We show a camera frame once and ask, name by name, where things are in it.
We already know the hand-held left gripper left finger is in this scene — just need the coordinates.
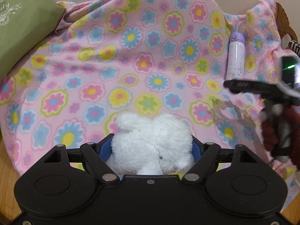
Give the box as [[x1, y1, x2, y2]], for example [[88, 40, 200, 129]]
[[42, 133, 121, 183]]

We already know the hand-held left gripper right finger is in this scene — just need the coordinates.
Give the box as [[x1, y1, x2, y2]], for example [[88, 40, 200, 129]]
[[181, 135, 255, 183]]

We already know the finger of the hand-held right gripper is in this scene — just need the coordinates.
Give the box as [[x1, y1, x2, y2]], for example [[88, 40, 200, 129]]
[[223, 79, 282, 96]]

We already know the white plush toy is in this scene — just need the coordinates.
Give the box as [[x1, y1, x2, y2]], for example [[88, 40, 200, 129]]
[[106, 111, 195, 176]]

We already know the person's right hand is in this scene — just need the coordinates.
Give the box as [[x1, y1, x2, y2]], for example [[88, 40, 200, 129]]
[[262, 119, 281, 152]]

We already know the purple and white bottle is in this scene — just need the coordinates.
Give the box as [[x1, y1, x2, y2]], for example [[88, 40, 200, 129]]
[[225, 31, 246, 81]]

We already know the black and white striped cloth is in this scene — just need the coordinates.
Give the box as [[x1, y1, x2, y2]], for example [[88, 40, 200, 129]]
[[281, 34, 300, 59]]

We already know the pink floral fleece blanket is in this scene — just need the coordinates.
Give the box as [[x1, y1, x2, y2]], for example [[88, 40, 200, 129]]
[[0, 0, 299, 212]]

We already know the green printed pillow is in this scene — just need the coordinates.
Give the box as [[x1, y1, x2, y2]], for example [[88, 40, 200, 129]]
[[0, 0, 66, 81]]

